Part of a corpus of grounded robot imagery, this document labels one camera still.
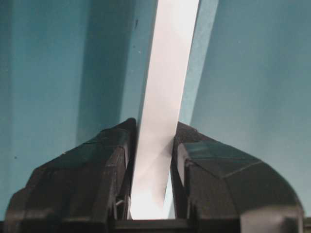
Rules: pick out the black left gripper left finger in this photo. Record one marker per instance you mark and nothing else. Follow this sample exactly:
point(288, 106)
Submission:
point(81, 191)

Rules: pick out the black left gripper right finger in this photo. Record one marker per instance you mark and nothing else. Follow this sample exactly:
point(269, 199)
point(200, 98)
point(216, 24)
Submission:
point(222, 189)

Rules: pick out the white-edged wooden board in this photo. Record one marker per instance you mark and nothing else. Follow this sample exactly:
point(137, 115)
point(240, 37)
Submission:
point(168, 63)

